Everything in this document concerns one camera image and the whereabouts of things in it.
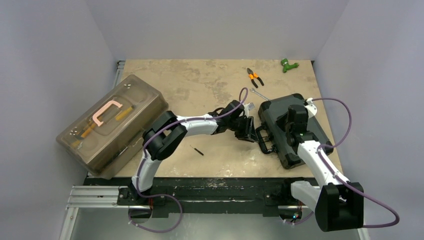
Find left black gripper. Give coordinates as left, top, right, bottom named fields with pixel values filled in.
left=228, top=115, right=258, bottom=143

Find black foam-lined poker case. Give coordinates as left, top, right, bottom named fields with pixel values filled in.
left=255, top=93, right=334, bottom=170

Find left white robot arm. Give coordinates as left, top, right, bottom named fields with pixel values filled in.
left=128, top=100, right=258, bottom=205

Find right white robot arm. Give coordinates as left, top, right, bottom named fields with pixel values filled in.
left=277, top=104, right=364, bottom=232

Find silver wrench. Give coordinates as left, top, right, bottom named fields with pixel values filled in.
left=249, top=88, right=270, bottom=101

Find orange black pliers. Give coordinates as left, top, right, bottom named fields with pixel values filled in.
left=246, top=68, right=265, bottom=88

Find green plastic toy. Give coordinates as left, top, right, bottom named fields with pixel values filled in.
left=280, top=58, right=299, bottom=73

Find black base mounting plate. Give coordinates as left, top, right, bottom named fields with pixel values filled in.
left=83, top=177, right=318, bottom=218

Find translucent brown tool box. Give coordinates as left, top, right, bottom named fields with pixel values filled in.
left=56, top=74, right=169, bottom=179

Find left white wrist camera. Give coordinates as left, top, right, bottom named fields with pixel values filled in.
left=243, top=102, right=255, bottom=117

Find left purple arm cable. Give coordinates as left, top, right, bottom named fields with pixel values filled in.
left=127, top=87, right=249, bottom=234

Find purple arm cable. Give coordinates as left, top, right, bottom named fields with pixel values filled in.
left=283, top=97, right=401, bottom=230
left=127, top=87, right=249, bottom=234

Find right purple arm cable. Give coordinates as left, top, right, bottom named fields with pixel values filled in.
left=283, top=97, right=401, bottom=230

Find aluminium frame rail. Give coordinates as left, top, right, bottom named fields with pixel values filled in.
left=59, top=185, right=370, bottom=240

